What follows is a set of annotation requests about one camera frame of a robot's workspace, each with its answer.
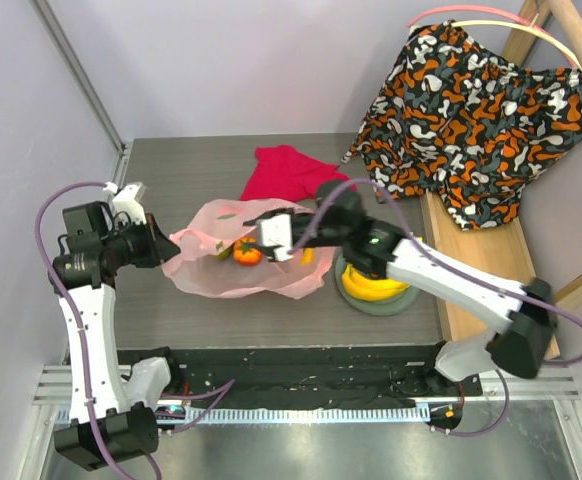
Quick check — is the wooden tray frame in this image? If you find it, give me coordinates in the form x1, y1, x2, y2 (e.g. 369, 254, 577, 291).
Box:
420, 0, 582, 361

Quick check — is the yellow fake fruit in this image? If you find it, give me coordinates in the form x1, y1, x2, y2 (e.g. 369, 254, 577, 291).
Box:
300, 248, 315, 265

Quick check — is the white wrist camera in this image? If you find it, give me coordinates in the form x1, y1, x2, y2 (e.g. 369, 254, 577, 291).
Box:
257, 213, 293, 262
103, 182, 147, 225

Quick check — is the large yellow banana bunch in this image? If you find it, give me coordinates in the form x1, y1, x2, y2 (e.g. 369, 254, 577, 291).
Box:
340, 264, 410, 302

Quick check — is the orange fake persimmon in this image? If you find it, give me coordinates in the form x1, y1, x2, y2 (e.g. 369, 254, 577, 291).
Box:
232, 236, 263, 266

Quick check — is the red cloth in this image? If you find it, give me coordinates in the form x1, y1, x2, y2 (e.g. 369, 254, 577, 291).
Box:
239, 145, 349, 202

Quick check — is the aluminium rail frame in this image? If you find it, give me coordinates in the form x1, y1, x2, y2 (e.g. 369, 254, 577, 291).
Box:
30, 0, 582, 480

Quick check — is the grey-green plate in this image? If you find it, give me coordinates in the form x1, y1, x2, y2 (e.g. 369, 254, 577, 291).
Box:
334, 254, 420, 316

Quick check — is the pink plastic bag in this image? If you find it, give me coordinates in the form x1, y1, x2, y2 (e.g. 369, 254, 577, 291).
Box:
162, 199, 336, 299

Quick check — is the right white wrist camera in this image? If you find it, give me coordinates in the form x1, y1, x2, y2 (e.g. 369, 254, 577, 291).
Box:
257, 213, 293, 262

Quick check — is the cream hoop tube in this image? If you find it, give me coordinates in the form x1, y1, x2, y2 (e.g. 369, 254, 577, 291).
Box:
453, 18, 582, 71

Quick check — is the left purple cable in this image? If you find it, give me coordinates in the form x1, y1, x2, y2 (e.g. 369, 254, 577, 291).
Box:
36, 182, 235, 480

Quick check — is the green orange fake mango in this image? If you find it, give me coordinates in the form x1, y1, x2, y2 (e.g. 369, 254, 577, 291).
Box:
214, 245, 233, 260

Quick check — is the patterned orange black fabric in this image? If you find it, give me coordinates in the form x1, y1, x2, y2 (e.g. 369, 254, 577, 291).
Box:
345, 21, 582, 231

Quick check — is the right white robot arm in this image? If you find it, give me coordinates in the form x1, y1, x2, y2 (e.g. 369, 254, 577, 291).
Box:
245, 181, 555, 395

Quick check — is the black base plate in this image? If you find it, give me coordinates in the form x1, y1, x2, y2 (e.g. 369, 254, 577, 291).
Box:
115, 344, 485, 412

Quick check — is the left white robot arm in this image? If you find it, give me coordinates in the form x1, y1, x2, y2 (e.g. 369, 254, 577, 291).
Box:
52, 200, 185, 471

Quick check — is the pink hoop tube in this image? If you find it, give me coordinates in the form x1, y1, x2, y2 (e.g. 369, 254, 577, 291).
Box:
407, 4, 532, 27

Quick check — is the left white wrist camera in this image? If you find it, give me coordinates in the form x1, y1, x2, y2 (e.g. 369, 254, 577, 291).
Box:
103, 182, 147, 225

